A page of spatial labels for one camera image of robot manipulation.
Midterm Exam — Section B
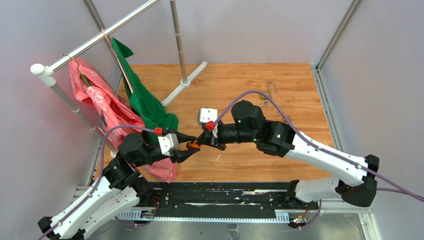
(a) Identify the large brass padlock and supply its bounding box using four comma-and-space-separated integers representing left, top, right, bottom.
264, 81, 278, 99

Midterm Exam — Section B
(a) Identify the aluminium frame post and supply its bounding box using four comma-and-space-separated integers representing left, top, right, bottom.
311, 0, 381, 240

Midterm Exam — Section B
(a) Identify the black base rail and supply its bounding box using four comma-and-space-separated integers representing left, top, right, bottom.
111, 181, 321, 228

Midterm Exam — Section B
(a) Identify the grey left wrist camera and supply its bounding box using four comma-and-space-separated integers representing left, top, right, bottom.
157, 134, 172, 156

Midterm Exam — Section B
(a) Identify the white metal clothes rack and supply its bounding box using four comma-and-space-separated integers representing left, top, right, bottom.
30, 0, 208, 156

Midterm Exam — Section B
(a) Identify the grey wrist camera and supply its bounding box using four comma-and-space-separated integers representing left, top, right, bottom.
197, 107, 218, 126
157, 134, 172, 156

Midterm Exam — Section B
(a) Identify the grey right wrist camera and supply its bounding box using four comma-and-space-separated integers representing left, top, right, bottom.
197, 107, 218, 126

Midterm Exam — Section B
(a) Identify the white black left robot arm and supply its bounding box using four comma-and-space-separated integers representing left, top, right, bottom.
38, 128, 200, 240

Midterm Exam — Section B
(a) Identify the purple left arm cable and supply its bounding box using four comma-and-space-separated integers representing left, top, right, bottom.
38, 124, 163, 240

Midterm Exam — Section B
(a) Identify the green garment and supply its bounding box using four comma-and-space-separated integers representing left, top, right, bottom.
111, 38, 179, 130

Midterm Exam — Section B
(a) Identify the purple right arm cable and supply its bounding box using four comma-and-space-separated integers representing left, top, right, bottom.
205, 90, 424, 203

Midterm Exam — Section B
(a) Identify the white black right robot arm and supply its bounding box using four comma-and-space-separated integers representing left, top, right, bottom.
197, 100, 380, 209

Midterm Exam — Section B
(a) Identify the orange black Opel padlock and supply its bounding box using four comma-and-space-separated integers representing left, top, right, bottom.
186, 140, 201, 149

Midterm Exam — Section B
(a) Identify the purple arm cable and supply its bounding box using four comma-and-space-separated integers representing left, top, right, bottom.
205, 90, 424, 203
38, 124, 163, 240

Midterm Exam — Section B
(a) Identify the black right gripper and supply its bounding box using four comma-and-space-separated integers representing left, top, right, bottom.
195, 121, 258, 152

